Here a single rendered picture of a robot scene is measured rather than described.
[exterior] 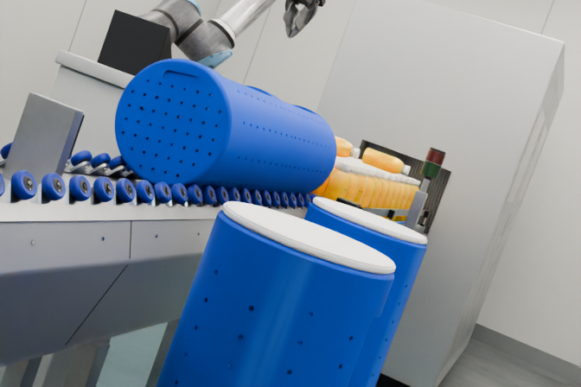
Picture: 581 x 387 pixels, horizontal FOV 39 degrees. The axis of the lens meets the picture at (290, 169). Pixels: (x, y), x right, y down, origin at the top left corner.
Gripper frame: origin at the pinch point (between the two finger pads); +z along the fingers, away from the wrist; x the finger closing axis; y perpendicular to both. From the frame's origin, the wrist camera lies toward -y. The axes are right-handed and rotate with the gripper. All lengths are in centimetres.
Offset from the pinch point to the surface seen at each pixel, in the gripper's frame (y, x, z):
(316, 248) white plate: 105, 55, 37
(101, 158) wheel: 58, -9, 44
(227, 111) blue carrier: 51, 12, 25
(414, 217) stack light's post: -78, 37, 40
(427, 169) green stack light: -76, 35, 23
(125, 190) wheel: 80, 11, 44
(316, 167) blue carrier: -17.9, 14.2, 32.8
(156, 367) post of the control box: -60, -29, 124
